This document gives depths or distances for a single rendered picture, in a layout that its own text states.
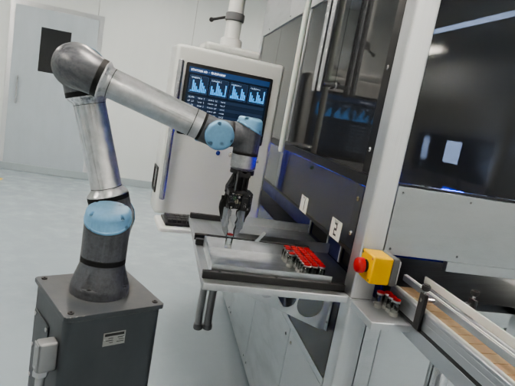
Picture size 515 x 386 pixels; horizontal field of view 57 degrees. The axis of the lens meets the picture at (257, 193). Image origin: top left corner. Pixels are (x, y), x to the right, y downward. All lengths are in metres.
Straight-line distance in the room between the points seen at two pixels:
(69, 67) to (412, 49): 0.83
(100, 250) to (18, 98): 5.75
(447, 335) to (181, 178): 1.38
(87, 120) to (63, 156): 5.51
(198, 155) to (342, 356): 1.14
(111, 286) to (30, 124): 5.72
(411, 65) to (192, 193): 1.23
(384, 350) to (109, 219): 0.83
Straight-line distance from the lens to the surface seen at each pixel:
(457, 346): 1.12
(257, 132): 1.36
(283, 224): 1.90
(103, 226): 1.23
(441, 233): 1.38
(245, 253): 1.51
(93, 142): 1.35
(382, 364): 1.47
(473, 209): 1.42
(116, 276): 1.28
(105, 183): 1.36
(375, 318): 1.25
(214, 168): 2.17
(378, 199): 1.27
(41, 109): 6.86
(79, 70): 1.22
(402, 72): 1.26
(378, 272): 1.22
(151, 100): 1.20
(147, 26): 6.74
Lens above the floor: 1.33
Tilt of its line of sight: 10 degrees down
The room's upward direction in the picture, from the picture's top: 10 degrees clockwise
